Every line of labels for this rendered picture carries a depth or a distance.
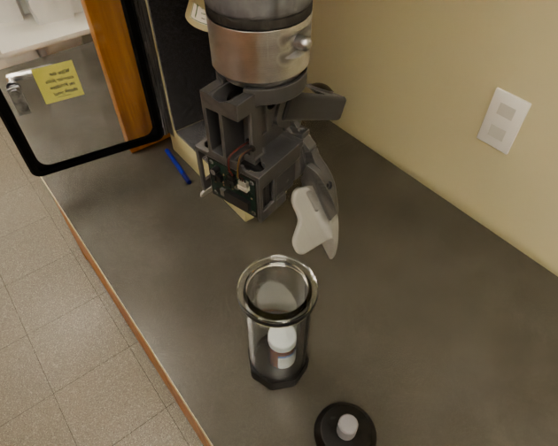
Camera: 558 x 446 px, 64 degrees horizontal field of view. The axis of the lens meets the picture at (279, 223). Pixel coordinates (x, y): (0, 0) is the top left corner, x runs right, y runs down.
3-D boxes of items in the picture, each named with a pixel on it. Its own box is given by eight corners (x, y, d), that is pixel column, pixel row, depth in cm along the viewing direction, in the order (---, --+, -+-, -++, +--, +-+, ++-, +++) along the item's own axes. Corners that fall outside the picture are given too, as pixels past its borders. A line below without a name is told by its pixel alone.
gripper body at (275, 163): (200, 193, 42) (179, 77, 33) (258, 148, 47) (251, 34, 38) (264, 230, 39) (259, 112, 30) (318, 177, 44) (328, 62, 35)
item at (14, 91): (31, 113, 88) (19, 88, 84) (19, 117, 87) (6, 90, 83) (30, 108, 89) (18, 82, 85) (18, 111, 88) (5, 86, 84)
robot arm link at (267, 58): (251, -20, 35) (340, 5, 32) (254, 37, 38) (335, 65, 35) (182, 12, 31) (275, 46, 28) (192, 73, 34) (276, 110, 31)
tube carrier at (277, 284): (321, 349, 76) (333, 277, 60) (287, 403, 70) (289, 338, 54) (269, 319, 80) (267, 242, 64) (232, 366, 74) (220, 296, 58)
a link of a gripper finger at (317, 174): (306, 223, 45) (264, 149, 42) (315, 212, 46) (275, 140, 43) (340, 221, 42) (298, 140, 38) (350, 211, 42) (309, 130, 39)
